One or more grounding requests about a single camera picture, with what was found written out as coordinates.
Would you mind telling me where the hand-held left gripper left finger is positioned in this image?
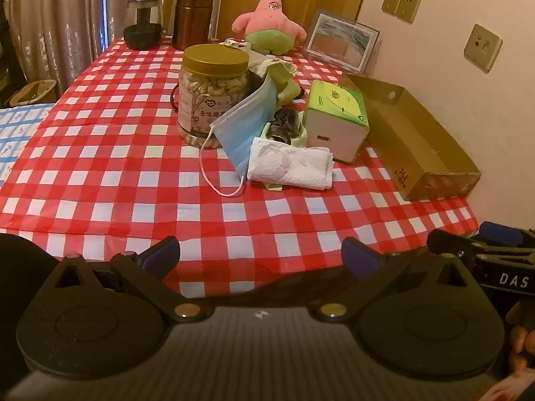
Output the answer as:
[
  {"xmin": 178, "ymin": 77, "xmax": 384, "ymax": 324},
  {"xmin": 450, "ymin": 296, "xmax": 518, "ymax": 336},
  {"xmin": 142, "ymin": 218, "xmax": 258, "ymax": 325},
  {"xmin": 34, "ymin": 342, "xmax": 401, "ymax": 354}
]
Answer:
[{"xmin": 46, "ymin": 236, "xmax": 210, "ymax": 324}]

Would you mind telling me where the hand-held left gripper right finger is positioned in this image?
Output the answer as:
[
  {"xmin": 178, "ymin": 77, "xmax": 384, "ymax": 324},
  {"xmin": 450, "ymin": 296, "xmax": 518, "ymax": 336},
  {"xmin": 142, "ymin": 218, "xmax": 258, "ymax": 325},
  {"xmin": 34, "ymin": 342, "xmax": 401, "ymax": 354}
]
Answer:
[{"xmin": 316, "ymin": 237, "xmax": 481, "ymax": 324}]

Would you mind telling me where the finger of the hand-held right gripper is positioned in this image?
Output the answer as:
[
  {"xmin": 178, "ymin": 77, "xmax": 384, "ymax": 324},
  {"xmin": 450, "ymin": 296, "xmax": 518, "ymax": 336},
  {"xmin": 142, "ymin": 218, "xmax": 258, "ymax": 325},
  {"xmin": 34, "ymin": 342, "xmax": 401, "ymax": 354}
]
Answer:
[
  {"xmin": 480, "ymin": 221, "xmax": 535, "ymax": 245},
  {"xmin": 427, "ymin": 229, "xmax": 535, "ymax": 262}
]

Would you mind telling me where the brown cardboard box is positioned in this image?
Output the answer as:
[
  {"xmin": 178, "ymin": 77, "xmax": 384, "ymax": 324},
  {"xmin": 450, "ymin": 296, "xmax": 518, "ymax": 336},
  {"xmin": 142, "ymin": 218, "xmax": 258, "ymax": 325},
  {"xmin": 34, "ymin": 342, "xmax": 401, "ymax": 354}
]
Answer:
[{"xmin": 342, "ymin": 73, "xmax": 482, "ymax": 201}]

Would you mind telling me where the white towel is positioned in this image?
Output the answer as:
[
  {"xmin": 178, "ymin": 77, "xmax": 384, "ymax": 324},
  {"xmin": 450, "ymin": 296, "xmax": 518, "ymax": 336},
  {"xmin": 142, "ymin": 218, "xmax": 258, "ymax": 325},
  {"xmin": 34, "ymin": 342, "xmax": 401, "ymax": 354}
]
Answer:
[{"xmin": 247, "ymin": 137, "xmax": 334, "ymax": 190}]

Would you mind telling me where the black beanie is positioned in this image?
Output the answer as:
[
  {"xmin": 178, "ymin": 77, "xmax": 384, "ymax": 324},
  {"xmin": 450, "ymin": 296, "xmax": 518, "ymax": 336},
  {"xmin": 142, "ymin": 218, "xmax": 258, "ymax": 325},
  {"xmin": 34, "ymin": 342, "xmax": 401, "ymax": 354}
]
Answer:
[{"xmin": 250, "ymin": 69, "xmax": 308, "ymax": 146}]

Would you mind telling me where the blue face mask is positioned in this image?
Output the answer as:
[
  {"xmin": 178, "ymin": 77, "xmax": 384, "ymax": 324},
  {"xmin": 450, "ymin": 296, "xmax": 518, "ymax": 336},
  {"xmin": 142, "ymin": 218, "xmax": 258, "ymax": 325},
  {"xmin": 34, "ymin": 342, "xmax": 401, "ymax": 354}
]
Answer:
[{"xmin": 199, "ymin": 79, "xmax": 279, "ymax": 197}]

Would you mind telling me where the light green towel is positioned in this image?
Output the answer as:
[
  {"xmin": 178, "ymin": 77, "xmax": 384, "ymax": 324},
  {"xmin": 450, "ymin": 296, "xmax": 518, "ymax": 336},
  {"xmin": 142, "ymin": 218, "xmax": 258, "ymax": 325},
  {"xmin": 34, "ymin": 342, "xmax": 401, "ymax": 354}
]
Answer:
[{"xmin": 261, "ymin": 60, "xmax": 299, "ymax": 105}]

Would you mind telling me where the white cloth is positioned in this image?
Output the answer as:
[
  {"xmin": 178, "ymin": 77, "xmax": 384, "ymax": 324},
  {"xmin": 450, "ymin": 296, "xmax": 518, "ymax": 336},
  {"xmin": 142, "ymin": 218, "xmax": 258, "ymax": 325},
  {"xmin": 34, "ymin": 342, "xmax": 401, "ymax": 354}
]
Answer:
[{"xmin": 219, "ymin": 37, "xmax": 273, "ymax": 72}]

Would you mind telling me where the person's right hand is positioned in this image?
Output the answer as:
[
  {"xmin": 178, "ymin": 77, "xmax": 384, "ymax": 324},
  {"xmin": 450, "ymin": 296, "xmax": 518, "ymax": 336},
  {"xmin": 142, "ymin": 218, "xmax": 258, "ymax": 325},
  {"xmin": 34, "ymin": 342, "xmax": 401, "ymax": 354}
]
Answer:
[{"xmin": 505, "ymin": 301, "xmax": 535, "ymax": 374}]

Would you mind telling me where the red checkered tablecloth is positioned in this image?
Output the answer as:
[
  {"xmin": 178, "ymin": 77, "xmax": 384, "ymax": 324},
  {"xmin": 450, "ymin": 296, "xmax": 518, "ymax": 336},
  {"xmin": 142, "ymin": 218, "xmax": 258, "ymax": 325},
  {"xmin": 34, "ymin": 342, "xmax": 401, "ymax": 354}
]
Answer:
[{"xmin": 0, "ymin": 35, "xmax": 479, "ymax": 299}]

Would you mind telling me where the green tissue box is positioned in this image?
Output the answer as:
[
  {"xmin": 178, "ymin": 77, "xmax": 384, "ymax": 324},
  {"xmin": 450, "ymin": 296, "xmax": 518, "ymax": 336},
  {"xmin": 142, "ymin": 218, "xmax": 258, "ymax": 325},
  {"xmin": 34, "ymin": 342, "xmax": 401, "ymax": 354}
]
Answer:
[{"xmin": 303, "ymin": 79, "xmax": 370, "ymax": 164}]

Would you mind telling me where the nut jar with gold lid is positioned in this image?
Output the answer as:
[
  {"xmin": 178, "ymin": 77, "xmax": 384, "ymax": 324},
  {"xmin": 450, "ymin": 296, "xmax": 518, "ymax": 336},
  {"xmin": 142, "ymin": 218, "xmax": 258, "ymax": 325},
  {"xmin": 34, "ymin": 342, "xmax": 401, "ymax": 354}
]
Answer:
[{"xmin": 176, "ymin": 44, "xmax": 250, "ymax": 150}]

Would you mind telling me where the blue printed bed sheet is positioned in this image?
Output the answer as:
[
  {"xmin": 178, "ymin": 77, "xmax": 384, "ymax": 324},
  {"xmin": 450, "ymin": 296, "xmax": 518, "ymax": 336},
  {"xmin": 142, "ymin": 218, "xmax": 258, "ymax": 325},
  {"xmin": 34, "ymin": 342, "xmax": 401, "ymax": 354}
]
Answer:
[{"xmin": 0, "ymin": 102, "xmax": 57, "ymax": 184}]

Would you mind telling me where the woven basket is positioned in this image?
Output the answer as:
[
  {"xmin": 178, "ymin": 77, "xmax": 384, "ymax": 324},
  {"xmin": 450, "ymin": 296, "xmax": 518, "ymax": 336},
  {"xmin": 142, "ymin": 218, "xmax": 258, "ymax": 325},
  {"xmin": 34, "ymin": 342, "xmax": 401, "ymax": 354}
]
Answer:
[{"xmin": 8, "ymin": 79, "xmax": 57, "ymax": 107}]

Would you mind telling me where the glass teapot with black base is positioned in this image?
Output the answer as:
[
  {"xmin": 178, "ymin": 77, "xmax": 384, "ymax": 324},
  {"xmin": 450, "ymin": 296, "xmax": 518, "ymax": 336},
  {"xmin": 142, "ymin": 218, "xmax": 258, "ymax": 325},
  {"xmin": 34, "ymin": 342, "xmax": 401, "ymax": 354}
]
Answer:
[{"xmin": 123, "ymin": 0, "xmax": 165, "ymax": 50}]

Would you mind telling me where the dark brown wooden box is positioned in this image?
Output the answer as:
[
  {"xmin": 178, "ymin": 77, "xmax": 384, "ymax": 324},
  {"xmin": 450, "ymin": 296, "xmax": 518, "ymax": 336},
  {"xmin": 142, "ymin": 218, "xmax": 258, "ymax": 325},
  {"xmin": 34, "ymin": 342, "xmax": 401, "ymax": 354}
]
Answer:
[{"xmin": 172, "ymin": 0, "xmax": 216, "ymax": 51}]

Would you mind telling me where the pink starfish plush toy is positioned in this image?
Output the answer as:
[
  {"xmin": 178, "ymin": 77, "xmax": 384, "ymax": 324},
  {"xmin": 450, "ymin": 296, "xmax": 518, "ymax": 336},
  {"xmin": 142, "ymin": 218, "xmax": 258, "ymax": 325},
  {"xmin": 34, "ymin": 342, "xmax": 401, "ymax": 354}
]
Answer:
[{"xmin": 232, "ymin": 0, "xmax": 308, "ymax": 55}]

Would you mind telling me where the dark wooden furniture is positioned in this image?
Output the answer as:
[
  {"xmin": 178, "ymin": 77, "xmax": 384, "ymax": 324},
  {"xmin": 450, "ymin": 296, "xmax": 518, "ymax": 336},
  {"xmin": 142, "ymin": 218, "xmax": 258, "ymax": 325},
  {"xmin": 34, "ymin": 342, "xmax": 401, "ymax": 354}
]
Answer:
[{"xmin": 0, "ymin": 0, "xmax": 26, "ymax": 105}]

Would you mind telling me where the beige curtain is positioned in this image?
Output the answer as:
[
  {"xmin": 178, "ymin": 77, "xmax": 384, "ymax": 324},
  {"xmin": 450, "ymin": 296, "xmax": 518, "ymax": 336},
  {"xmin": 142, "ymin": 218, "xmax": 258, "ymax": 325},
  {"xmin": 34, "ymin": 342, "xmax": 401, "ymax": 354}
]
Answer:
[{"xmin": 0, "ymin": 0, "xmax": 138, "ymax": 97}]

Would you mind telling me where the large beige wall socket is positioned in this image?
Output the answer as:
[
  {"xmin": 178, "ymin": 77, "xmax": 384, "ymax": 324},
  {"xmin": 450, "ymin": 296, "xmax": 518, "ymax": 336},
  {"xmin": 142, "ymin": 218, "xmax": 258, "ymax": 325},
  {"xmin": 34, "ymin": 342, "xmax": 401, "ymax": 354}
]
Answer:
[{"xmin": 464, "ymin": 24, "xmax": 503, "ymax": 73}]

